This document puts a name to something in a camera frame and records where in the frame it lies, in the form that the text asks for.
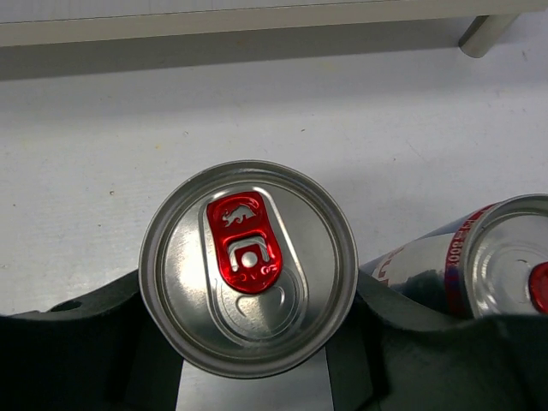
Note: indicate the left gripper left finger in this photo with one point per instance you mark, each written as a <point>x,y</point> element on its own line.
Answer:
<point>98,351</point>

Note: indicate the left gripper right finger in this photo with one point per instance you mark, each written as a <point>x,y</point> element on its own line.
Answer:
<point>392,353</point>

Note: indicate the blue silver can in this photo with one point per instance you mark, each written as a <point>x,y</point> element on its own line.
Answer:
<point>248,269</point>

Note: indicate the white two-tier shelf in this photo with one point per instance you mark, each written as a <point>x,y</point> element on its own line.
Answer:
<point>58,22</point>

